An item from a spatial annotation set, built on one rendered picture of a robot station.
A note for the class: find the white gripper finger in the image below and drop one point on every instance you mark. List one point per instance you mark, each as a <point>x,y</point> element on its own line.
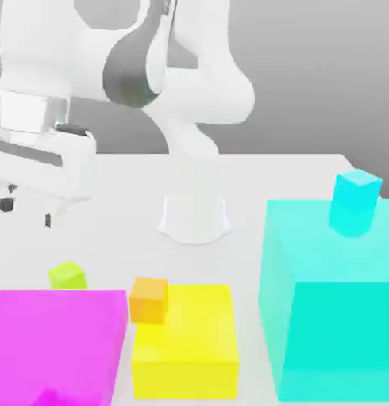
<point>5,203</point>
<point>56,212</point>

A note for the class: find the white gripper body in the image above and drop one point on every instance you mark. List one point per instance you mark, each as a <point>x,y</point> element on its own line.
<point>77,168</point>

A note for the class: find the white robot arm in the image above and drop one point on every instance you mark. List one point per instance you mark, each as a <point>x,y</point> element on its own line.
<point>201,95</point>

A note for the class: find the small lime green cube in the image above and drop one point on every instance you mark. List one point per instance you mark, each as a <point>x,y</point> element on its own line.
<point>67,276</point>

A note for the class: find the small orange cube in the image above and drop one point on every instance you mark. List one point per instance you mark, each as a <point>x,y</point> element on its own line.
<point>148,301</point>

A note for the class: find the small cyan cube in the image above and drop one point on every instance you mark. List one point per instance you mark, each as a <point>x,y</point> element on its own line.
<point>353,203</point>

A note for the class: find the large magenta box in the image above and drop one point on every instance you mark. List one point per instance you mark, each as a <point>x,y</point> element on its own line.
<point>54,342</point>

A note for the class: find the large yellow box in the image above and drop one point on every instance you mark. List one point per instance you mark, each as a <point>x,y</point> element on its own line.
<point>188,342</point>

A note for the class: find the large turquoise box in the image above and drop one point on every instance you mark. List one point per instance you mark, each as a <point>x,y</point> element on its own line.
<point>334,333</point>

